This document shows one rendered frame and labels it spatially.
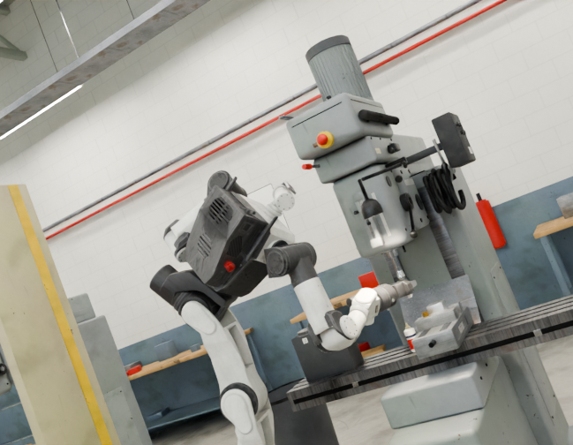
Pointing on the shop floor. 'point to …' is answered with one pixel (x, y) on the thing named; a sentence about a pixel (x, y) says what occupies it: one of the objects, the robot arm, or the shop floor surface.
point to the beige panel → (41, 328)
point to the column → (551, 418)
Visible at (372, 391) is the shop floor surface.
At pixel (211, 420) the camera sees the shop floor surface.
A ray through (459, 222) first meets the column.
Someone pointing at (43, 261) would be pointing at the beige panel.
